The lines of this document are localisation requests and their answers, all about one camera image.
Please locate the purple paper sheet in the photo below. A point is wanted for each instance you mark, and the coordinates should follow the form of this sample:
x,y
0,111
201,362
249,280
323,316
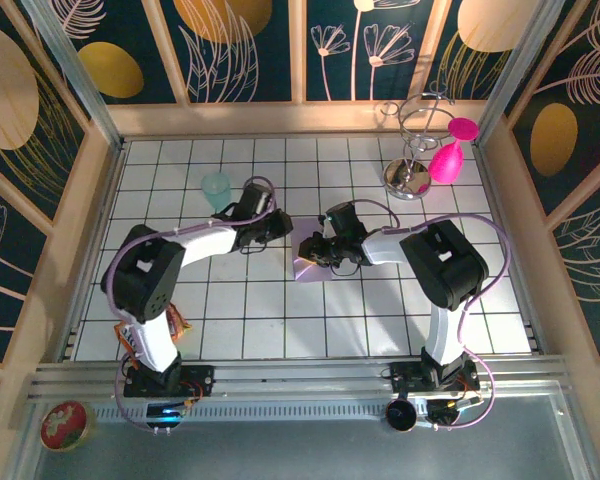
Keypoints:
x,y
310,274

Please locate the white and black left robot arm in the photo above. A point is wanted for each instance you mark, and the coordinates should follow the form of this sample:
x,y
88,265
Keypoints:
x,y
145,285

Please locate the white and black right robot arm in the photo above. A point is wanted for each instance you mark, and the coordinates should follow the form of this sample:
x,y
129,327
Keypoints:
x,y
445,270

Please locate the teal translucent plastic cup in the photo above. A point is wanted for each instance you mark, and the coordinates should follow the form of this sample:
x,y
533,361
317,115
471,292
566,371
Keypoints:
x,y
215,190

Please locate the colourful snack bag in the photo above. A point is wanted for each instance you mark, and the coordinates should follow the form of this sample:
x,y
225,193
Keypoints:
x,y
180,325

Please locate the pink plastic wine glass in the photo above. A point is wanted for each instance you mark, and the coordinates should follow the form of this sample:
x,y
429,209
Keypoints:
x,y
446,162

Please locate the black round cup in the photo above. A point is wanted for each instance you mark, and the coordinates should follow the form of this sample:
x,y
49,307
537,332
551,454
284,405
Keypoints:
x,y
401,415

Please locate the red round floral tin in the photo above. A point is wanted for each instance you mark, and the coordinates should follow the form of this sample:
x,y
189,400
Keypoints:
x,y
66,426

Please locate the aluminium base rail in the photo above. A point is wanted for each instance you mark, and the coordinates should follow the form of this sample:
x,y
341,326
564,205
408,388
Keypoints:
x,y
305,380

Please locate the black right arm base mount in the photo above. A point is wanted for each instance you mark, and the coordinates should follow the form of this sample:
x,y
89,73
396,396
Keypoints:
x,y
405,377

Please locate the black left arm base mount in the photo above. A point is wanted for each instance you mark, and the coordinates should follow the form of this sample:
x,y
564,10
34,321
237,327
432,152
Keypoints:
x,y
200,380

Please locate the aluminium frame post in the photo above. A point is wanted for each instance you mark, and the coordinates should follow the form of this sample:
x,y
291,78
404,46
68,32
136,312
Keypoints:
x,y
75,75
520,65

